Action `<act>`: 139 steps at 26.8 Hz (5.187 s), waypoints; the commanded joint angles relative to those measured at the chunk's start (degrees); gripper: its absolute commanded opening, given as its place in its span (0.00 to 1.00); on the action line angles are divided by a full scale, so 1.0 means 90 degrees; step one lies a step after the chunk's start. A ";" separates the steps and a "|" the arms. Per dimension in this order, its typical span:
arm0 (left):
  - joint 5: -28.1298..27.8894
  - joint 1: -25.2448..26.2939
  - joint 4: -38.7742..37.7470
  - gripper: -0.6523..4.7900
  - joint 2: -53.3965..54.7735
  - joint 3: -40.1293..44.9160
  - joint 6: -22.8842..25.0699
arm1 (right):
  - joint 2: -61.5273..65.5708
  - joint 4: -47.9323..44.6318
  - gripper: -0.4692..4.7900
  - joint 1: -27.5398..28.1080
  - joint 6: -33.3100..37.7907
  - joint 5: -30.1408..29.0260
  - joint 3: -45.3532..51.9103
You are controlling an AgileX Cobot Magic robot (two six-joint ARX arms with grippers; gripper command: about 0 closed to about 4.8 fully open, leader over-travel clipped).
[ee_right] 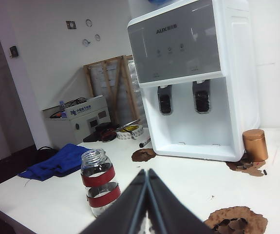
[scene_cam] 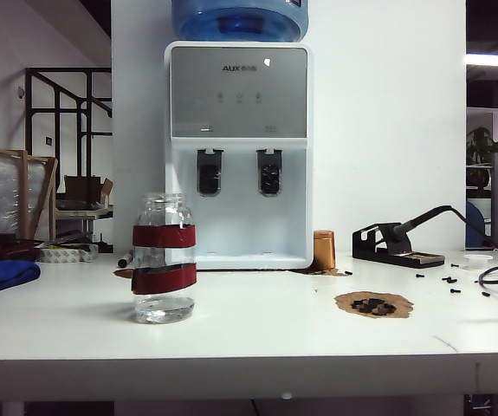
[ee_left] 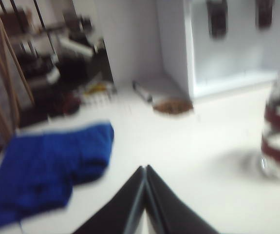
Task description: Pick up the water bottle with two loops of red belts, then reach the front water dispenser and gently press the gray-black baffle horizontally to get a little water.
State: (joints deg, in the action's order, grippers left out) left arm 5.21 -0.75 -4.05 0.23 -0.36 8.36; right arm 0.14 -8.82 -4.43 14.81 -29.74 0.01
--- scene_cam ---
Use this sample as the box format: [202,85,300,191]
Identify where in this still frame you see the glass bottle with red belts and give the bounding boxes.
[130,192,198,325]

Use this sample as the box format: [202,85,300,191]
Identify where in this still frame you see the black dispenser tap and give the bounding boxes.
[195,147,224,198]
[255,147,284,198]

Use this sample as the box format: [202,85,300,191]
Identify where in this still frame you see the white AUX water dispenser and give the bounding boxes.
[163,40,315,270]

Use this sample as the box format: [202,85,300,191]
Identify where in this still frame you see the blue water jug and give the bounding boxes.
[170,0,310,43]

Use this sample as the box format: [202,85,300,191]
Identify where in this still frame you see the copper cylindrical canister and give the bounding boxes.
[313,230,337,272]

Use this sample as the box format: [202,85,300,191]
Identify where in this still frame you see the black soldering iron stand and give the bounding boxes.
[352,223,445,269]

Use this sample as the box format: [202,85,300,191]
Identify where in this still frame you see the black soldering iron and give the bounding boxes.
[389,205,453,242]

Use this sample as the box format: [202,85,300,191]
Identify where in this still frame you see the brown cardboard box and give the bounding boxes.
[63,174,114,205]

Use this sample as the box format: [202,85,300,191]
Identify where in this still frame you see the light wooden side table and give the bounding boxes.
[55,203,114,252]

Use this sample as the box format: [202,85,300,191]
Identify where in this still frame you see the white tape roll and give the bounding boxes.
[36,243,100,264]

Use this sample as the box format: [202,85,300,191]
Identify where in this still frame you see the black stair railing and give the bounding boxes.
[24,67,113,252]

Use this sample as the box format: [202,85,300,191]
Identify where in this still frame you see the blue chair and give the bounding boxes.
[466,201,486,250]

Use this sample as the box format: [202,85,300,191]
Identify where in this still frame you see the green potted plant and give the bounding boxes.
[467,126,498,187]

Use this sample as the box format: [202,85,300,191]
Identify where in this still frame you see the blue cloth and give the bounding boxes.
[0,258,42,299]

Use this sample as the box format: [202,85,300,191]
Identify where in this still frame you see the ceiling light panel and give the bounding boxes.
[466,54,498,67]

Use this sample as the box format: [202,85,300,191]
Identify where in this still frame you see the black soldering iron cable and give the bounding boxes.
[449,205,498,263]

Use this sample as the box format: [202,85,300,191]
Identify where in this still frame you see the grey metal post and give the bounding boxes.
[490,151,498,248]

